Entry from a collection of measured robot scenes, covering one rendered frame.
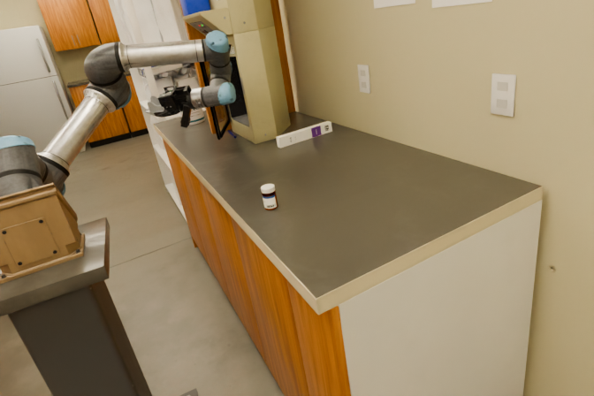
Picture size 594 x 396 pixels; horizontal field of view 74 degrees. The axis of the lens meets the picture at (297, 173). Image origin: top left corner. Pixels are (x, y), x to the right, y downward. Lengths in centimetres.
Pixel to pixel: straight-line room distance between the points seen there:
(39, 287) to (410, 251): 88
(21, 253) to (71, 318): 22
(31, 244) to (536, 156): 134
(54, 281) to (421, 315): 89
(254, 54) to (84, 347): 120
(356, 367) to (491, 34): 92
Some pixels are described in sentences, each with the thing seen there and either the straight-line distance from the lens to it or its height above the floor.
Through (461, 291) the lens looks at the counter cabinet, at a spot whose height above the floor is 75.
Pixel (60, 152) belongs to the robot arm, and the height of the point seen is 116.
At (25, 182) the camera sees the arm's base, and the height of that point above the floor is 116.
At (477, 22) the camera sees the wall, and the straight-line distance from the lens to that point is 127.
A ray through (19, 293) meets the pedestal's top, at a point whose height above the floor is 94.
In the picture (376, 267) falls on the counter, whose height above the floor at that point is 94.
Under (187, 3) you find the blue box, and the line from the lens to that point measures 186.
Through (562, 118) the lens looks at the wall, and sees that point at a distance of 117.
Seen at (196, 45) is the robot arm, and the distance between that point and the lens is 143.
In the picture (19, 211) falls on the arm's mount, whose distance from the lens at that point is 119.
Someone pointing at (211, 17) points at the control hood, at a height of 148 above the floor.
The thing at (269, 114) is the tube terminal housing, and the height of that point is 106.
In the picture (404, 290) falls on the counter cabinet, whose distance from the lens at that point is 95.
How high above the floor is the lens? 146
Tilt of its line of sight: 22 degrees down
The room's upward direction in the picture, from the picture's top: 9 degrees counter-clockwise
